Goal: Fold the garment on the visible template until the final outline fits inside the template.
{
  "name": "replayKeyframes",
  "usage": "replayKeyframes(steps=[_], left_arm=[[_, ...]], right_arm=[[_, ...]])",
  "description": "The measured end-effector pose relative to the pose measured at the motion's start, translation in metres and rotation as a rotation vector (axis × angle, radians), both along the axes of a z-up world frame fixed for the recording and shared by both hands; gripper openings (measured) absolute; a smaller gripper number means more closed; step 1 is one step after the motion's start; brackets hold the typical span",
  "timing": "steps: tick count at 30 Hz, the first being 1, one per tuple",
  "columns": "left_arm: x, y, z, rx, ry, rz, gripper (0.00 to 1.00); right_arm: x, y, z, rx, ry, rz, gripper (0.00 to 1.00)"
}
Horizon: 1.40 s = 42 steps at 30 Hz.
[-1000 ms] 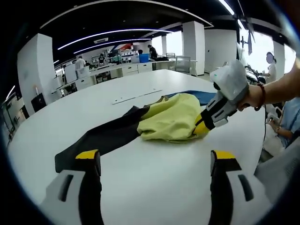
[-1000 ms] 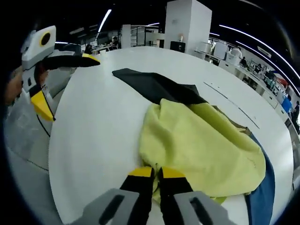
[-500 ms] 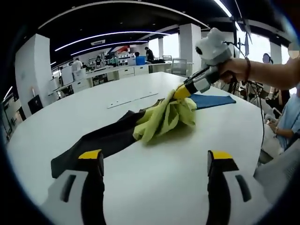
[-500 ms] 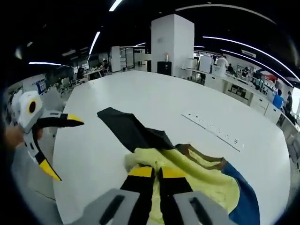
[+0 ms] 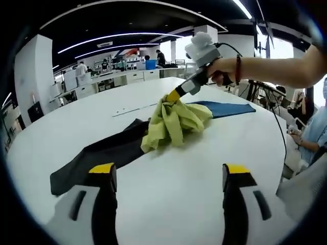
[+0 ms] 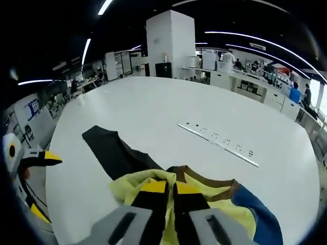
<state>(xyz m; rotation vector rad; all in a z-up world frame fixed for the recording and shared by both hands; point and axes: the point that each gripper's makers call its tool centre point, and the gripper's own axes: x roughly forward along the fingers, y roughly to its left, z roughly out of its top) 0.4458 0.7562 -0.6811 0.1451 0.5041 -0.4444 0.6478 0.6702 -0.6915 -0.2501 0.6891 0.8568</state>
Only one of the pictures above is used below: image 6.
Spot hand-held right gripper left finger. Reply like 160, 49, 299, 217
76, 181, 169, 245

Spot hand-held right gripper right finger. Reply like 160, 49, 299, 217
173, 182, 256, 245

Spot yellow garment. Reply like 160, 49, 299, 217
82, 125, 284, 245

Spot white counter cabinets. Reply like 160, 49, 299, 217
209, 67, 302, 121

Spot black cabinet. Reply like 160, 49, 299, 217
155, 62, 173, 78

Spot white board panel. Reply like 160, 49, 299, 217
202, 52, 218, 70

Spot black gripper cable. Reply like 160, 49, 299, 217
23, 178, 49, 208

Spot white table cable slot cover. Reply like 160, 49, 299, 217
177, 122, 260, 168

